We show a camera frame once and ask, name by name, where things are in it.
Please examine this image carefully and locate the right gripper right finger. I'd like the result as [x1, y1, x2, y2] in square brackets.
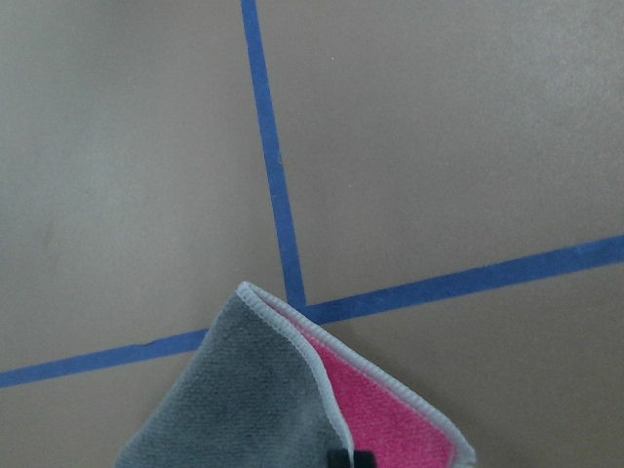
[353, 450, 375, 468]

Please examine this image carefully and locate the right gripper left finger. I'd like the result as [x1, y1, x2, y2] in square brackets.
[327, 448, 349, 468]

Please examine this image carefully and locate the pink and grey towel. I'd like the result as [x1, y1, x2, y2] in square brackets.
[115, 282, 477, 467]

